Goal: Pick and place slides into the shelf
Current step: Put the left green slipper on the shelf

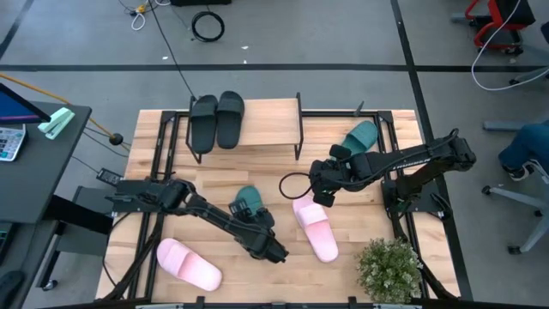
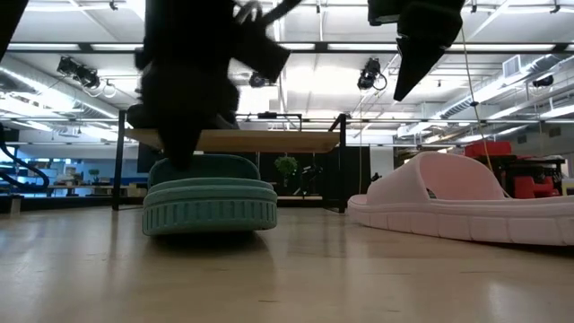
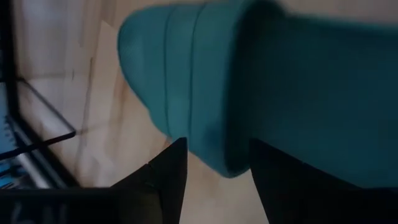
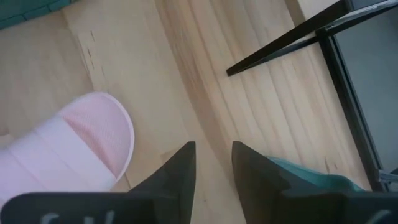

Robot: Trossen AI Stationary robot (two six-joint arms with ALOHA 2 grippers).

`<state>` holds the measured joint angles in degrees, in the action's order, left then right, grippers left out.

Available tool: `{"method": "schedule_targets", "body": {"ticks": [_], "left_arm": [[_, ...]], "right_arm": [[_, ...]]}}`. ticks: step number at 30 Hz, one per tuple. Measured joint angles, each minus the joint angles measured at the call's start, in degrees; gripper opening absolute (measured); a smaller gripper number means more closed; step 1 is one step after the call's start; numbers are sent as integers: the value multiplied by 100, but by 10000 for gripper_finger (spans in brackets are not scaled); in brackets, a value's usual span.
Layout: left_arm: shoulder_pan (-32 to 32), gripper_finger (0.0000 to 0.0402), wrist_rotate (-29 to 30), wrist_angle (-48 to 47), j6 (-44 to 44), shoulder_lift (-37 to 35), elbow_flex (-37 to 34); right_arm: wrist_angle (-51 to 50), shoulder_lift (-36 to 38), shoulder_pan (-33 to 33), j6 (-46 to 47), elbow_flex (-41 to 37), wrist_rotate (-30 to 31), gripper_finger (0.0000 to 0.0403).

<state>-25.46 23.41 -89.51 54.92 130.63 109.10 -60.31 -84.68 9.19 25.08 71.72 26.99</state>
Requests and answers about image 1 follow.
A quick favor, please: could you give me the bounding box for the white looped cable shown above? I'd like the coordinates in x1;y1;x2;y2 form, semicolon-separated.
130;11;148;32

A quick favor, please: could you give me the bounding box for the person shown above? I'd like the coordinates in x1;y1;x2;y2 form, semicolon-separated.
497;123;549;182

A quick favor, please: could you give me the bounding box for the long white cable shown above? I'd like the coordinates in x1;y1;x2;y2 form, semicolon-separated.
470;0;549;92

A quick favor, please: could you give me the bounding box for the grey office chair base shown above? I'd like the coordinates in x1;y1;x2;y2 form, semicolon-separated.
482;64;549;132
480;158;549;255

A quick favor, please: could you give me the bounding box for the mint green stapler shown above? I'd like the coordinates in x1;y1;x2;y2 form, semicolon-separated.
37;106;76;141

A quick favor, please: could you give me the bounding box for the green potted plant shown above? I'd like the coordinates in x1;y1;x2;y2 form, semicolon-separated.
354;238;424;305

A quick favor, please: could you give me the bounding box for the black desk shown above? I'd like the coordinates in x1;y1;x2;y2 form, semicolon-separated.
0;101;115;309

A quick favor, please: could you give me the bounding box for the black box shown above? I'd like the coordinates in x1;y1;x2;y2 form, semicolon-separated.
170;0;232;7

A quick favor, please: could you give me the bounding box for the black rubber slide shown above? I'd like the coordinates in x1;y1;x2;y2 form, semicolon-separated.
190;94;219;155
215;90;245;150

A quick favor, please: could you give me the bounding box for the grey calculator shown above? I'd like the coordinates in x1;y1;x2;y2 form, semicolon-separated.
0;124;27;163

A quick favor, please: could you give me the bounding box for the thin black floor cable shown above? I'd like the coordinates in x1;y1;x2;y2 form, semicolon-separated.
147;0;197;100

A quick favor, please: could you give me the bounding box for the green rubber slide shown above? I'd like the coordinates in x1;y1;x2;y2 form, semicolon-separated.
341;119;379;156
234;185;266;215

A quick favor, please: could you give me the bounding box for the coiled black cable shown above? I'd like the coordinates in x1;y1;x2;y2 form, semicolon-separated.
190;10;226;43

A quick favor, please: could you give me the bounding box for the wooden shelf black metal frame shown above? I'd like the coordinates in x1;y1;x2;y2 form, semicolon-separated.
184;91;305;165

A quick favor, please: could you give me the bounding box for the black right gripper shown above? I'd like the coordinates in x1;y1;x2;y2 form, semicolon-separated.
309;154;359;209

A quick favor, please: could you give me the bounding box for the yellow floor cable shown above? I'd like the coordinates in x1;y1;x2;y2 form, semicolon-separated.
0;72;132;151

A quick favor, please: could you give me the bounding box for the black power adapter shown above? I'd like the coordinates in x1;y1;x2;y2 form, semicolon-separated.
96;167;125;186

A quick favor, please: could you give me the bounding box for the red and black cart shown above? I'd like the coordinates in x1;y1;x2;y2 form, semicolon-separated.
449;0;537;56

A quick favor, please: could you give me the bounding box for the computer monitor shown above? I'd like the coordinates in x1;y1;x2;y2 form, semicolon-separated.
0;82;51;125

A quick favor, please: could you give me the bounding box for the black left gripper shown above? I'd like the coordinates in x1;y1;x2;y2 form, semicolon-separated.
229;200;276;236

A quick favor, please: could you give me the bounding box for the pink rubber slide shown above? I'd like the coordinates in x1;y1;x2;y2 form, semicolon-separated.
292;195;340;264
155;238;223;293

